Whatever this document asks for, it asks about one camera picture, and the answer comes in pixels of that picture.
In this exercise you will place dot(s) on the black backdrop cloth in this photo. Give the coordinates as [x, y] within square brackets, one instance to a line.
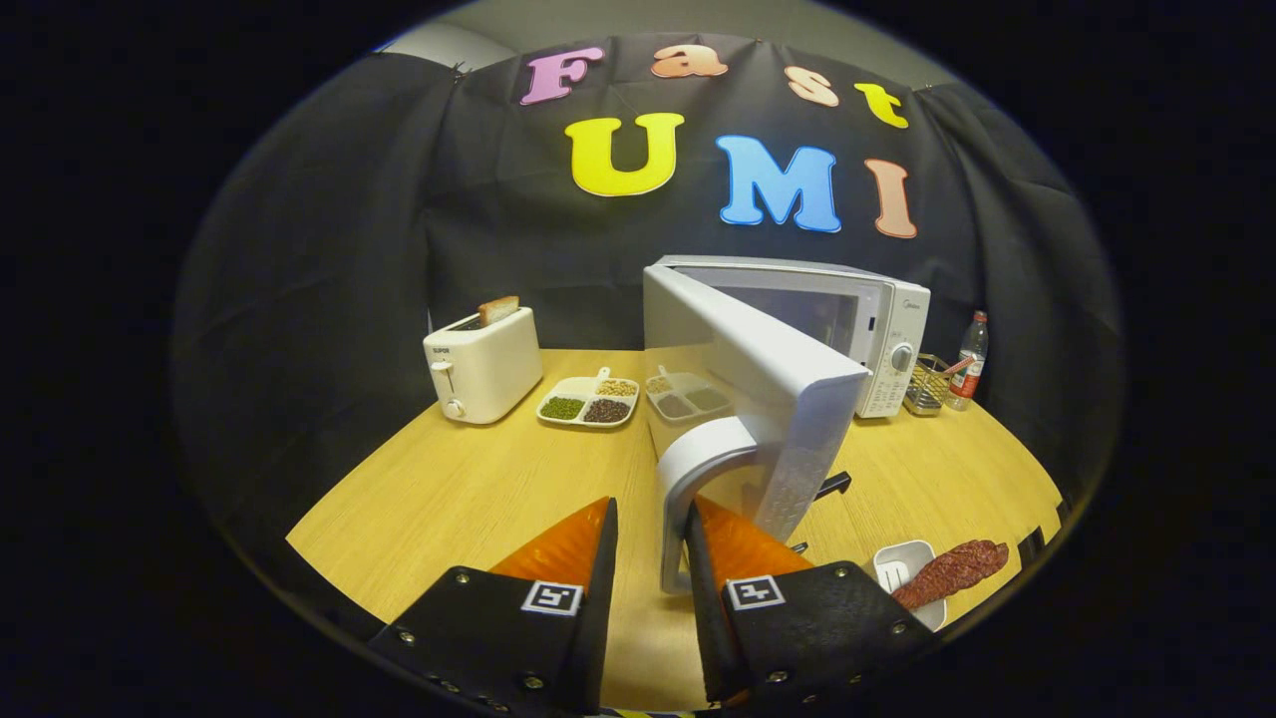
[329, 299]

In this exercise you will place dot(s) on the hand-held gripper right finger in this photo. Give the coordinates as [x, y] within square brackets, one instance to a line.
[703, 608]

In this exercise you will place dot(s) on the small white tray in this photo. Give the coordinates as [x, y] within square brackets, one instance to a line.
[902, 563]

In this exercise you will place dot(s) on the small black object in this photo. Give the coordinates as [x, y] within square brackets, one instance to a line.
[835, 485]

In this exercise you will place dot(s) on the pink straw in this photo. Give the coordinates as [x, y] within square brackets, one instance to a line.
[957, 367]

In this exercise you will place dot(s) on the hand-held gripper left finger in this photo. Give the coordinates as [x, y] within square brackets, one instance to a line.
[598, 598]

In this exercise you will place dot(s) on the white toaster oven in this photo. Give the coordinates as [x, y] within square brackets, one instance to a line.
[788, 399]

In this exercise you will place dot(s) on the toast slice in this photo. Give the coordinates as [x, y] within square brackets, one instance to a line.
[498, 310]

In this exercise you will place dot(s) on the clear bottle with red label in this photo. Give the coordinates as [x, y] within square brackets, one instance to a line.
[969, 369]

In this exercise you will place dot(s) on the divided white bean dish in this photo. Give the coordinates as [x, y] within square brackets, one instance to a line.
[588, 399]

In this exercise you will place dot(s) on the cream pop-up toaster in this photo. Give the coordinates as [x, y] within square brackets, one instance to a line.
[488, 369]

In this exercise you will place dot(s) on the black table edge clamp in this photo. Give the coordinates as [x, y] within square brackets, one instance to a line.
[1032, 545]

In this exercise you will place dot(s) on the dark red sausage piece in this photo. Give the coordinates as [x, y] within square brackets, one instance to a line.
[952, 570]

